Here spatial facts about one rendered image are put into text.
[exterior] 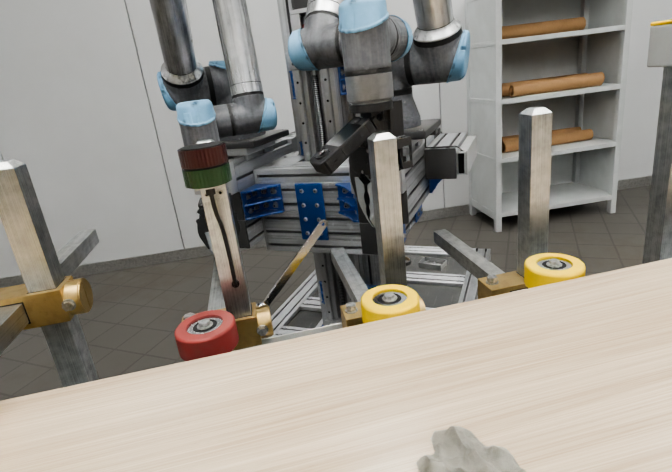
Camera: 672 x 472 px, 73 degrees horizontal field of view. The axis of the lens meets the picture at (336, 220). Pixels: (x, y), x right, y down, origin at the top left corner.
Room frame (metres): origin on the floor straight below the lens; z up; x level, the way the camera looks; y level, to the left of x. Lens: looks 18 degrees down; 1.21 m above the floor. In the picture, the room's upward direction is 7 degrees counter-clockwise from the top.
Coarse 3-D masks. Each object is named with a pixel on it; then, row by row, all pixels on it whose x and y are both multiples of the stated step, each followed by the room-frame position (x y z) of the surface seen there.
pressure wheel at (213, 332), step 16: (192, 320) 0.55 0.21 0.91; (208, 320) 0.54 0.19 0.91; (224, 320) 0.54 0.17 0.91; (176, 336) 0.52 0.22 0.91; (192, 336) 0.51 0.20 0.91; (208, 336) 0.51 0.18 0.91; (224, 336) 0.51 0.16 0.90; (192, 352) 0.50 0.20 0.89; (208, 352) 0.50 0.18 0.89; (224, 352) 0.51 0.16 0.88
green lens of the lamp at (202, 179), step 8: (216, 168) 0.56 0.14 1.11; (224, 168) 0.57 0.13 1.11; (184, 176) 0.56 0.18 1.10; (192, 176) 0.55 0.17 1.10; (200, 176) 0.55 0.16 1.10; (208, 176) 0.55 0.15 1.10; (216, 176) 0.56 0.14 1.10; (224, 176) 0.56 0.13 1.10; (192, 184) 0.55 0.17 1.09; (200, 184) 0.55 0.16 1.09; (208, 184) 0.55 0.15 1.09; (216, 184) 0.55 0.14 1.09
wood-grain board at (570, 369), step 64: (384, 320) 0.50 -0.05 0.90; (448, 320) 0.49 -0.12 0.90; (512, 320) 0.47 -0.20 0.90; (576, 320) 0.45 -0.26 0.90; (640, 320) 0.44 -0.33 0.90; (128, 384) 0.44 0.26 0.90; (192, 384) 0.42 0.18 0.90; (256, 384) 0.41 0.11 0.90; (320, 384) 0.40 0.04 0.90; (384, 384) 0.38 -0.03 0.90; (448, 384) 0.37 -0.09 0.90; (512, 384) 0.36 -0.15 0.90; (576, 384) 0.35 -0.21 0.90; (640, 384) 0.34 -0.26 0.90; (0, 448) 0.36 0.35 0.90; (64, 448) 0.35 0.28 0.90; (128, 448) 0.34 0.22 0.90; (192, 448) 0.33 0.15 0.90; (256, 448) 0.32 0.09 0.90; (320, 448) 0.31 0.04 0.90; (384, 448) 0.30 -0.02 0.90; (512, 448) 0.29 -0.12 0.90; (576, 448) 0.28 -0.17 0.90; (640, 448) 0.27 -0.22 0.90
